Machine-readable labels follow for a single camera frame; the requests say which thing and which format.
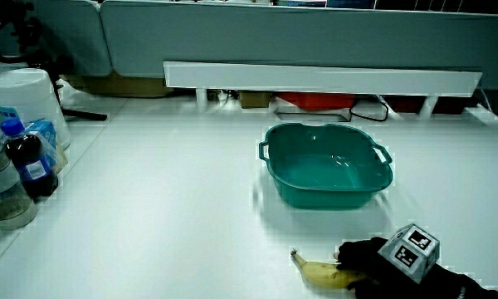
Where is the person's right hand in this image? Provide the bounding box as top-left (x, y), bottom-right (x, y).
top-left (334, 223), bottom-right (441, 299)

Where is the yellow banana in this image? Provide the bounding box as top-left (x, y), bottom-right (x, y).
top-left (290, 248), bottom-right (369, 290)

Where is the person's right forearm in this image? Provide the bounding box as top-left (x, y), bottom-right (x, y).
top-left (414, 262), bottom-right (498, 299)

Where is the white desk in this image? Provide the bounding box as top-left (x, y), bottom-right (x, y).
top-left (0, 87), bottom-right (498, 299)

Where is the green plastic basin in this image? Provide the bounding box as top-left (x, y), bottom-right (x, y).
top-left (258, 121), bottom-right (395, 210)

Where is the flat white tray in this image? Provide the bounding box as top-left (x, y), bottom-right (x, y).
top-left (273, 105), bottom-right (353, 123)

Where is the red box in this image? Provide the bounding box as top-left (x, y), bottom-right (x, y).
top-left (277, 91), bottom-right (356, 112)

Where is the white desktop shelf riser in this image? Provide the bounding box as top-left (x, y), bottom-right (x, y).
top-left (163, 60), bottom-right (484, 120)

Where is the small olive box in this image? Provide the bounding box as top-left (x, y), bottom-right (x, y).
top-left (237, 91), bottom-right (272, 110)

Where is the wide grey partition panel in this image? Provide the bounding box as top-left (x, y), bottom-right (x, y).
top-left (99, 0), bottom-right (498, 91)

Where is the brown cardboard box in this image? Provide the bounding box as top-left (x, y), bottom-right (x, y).
top-left (61, 71), bottom-right (174, 100)

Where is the blue carton in plastic bag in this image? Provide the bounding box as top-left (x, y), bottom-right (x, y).
top-left (23, 119), bottom-right (69, 174)

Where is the dark soda bottle blue cap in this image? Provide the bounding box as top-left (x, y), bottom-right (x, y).
top-left (0, 117), bottom-right (60, 203)

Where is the clear glass jar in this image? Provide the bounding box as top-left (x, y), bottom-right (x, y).
top-left (0, 117), bottom-right (39, 232)

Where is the narrow grey partition panel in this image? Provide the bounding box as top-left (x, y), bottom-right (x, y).
top-left (0, 0), bottom-right (114, 78)

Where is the white plastic bucket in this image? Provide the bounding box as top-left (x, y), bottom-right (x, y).
top-left (0, 67), bottom-right (72, 151)

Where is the black cable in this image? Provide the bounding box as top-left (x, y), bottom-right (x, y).
top-left (349, 96), bottom-right (390, 123)

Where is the black camera stand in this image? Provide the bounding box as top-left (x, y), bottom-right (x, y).
top-left (0, 0), bottom-right (109, 123)

